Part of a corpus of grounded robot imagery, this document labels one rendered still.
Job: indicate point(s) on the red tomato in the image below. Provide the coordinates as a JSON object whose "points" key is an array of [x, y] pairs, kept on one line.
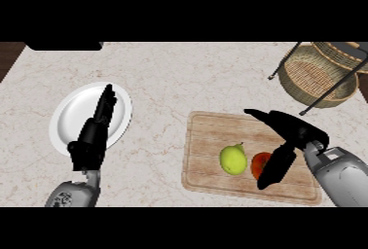
{"points": [[259, 163]]}

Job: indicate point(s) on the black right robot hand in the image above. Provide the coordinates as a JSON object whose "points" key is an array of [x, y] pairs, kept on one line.
{"points": [[297, 129]]}

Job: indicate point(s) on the black appliance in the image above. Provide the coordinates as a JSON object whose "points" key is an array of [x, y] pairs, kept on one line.
{"points": [[64, 45]]}

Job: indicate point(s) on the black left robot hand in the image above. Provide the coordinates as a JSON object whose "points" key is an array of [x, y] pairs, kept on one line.
{"points": [[92, 136]]}

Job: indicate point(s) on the green pear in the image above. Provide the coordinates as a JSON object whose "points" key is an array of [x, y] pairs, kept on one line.
{"points": [[232, 159]]}

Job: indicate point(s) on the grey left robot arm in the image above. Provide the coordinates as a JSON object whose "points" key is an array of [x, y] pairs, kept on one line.
{"points": [[76, 192]]}

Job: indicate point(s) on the tiered wicker basket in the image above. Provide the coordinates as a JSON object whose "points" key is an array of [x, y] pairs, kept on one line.
{"points": [[318, 76]]}

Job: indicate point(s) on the wooden cutting board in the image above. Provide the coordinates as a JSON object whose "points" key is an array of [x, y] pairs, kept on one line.
{"points": [[225, 142]]}

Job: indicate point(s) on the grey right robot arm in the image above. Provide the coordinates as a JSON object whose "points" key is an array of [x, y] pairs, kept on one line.
{"points": [[339, 176]]}

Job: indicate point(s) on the white round plate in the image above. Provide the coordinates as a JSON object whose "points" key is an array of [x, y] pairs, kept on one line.
{"points": [[91, 117]]}

